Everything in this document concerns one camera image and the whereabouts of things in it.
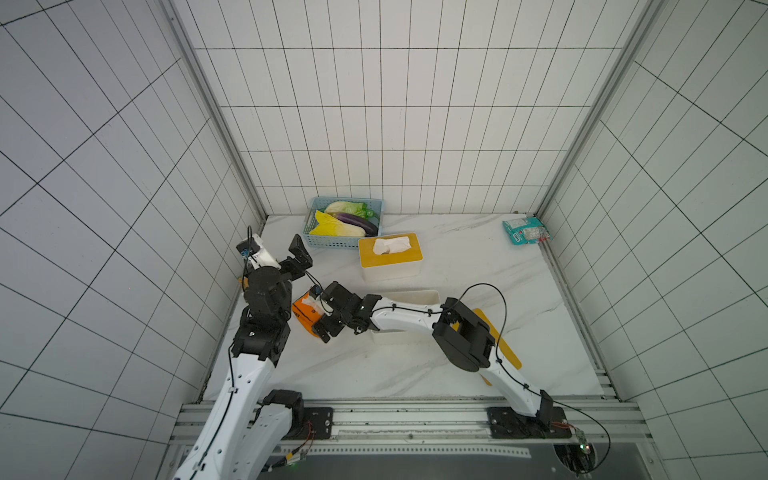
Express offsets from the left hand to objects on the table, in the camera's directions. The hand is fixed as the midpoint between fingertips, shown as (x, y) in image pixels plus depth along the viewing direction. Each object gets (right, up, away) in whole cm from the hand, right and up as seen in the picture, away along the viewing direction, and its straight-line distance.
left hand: (283, 249), depth 73 cm
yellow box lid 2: (+61, -30, +13) cm, 69 cm away
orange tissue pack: (+3, -18, +12) cm, 22 cm away
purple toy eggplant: (+20, +7, +37) cm, 43 cm away
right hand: (+4, -24, +16) cm, 29 cm away
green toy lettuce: (+13, +14, +40) cm, 44 cm away
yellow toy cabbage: (+5, +7, +31) cm, 32 cm away
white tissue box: (+27, -8, +24) cm, 38 cm away
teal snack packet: (+79, +6, +38) cm, 88 cm away
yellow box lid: (+20, -4, +23) cm, 30 cm away
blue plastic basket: (-2, +17, +46) cm, 49 cm away
